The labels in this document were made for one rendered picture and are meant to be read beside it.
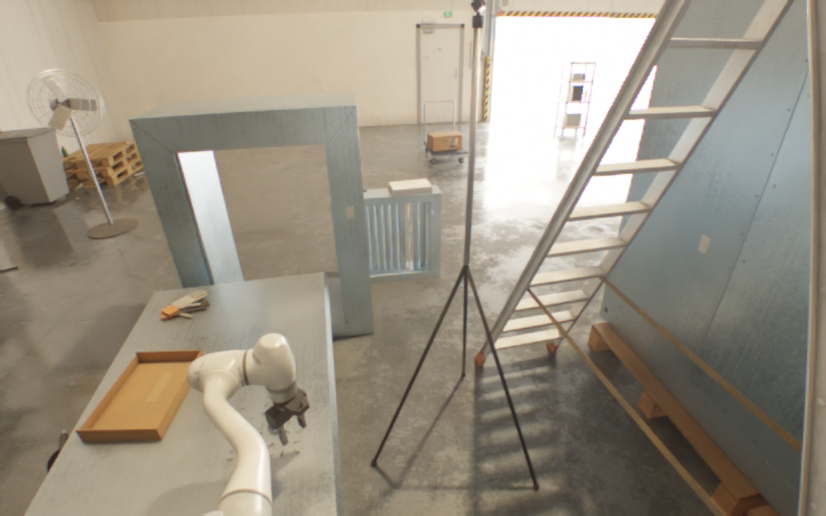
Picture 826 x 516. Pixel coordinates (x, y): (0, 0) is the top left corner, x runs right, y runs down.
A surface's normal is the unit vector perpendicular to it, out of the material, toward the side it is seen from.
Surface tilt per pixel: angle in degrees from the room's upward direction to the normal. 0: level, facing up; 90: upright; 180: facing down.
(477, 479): 0
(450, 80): 90
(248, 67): 90
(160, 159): 90
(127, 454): 0
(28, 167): 95
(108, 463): 0
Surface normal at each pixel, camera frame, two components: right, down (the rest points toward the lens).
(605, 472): -0.02, -0.88
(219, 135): 0.15, 0.47
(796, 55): -0.99, 0.09
